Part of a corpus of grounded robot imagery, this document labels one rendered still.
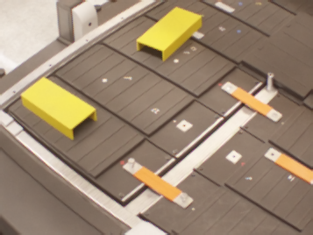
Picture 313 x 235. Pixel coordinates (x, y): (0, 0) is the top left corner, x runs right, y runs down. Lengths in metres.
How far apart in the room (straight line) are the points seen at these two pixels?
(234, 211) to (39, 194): 0.35
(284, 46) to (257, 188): 0.43
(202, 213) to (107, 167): 0.21
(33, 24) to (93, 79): 1.98
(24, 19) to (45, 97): 2.12
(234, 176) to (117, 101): 0.30
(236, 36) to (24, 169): 0.65
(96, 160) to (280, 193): 0.36
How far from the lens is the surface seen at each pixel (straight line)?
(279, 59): 1.51
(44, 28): 3.38
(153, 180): 1.26
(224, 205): 1.22
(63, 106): 1.37
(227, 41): 1.56
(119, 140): 1.33
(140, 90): 1.43
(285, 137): 1.34
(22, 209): 1.11
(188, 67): 1.48
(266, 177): 1.26
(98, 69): 1.49
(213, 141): 1.35
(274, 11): 1.68
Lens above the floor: 1.96
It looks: 44 degrees down
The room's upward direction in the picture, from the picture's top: 3 degrees counter-clockwise
